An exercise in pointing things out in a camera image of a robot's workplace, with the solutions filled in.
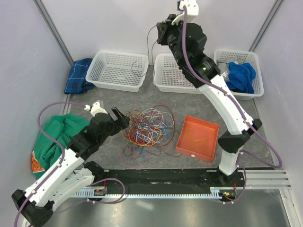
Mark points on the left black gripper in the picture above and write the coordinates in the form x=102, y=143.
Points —
x=120, y=123

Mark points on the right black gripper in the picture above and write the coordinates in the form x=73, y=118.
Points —
x=164, y=28

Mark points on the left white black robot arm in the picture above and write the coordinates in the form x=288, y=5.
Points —
x=38, y=202

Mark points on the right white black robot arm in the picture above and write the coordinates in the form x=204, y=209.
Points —
x=186, y=41

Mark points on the left white plastic basket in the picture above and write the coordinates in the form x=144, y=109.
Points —
x=118, y=70

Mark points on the white plastic basket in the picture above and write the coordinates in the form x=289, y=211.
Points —
x=169, y=78
x=249, y=57
x=118, y=70

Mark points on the blue plaid cloth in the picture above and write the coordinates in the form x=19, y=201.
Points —
x=76, y=82

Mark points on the middle white plastic basket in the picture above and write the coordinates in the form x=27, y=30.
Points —
x=169, y=78

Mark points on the right white plastic basket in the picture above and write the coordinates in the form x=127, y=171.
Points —
x=249, y=57

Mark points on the grey sock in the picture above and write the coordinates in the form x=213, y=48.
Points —
x=224, y=66

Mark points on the green garment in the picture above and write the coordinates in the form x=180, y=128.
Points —
x=46, y=152

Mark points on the orange plastic tray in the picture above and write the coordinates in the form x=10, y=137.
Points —
x=198, y=139

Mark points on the blue fleece cloth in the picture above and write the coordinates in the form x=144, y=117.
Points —
x=241, y=77

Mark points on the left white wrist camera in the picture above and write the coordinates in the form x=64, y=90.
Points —
x=95, y=108

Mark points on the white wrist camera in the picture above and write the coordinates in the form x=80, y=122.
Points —
x=186, y=7
x=95, y=108

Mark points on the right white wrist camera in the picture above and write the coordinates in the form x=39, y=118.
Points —
x=186, y=7

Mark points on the light blue slotted cable duct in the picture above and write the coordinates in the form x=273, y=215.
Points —
x=152, y=191

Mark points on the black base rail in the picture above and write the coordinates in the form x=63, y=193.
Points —
x=201, y=177

